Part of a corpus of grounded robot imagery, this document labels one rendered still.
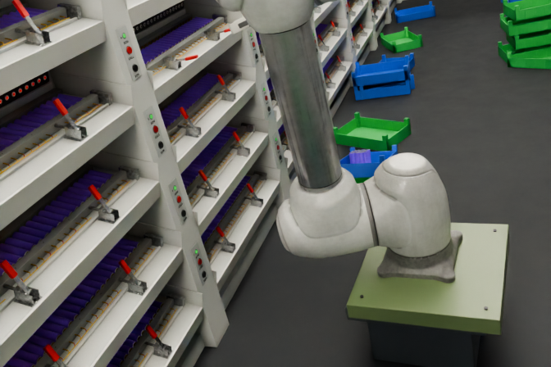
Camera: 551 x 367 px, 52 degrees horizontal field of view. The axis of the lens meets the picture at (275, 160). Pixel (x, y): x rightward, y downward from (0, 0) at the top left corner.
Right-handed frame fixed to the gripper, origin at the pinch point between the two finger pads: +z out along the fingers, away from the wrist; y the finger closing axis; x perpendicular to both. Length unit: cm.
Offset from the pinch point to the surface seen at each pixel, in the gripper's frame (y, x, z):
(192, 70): -21.0, -3.8, 9.9
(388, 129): 90, -81, 0
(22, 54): -77, 18, 5
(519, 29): 170, -80, -64
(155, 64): -31.3, 2.7, 12.6
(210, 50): -8.5, -2.3, 9.0
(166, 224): -52, -33, 19
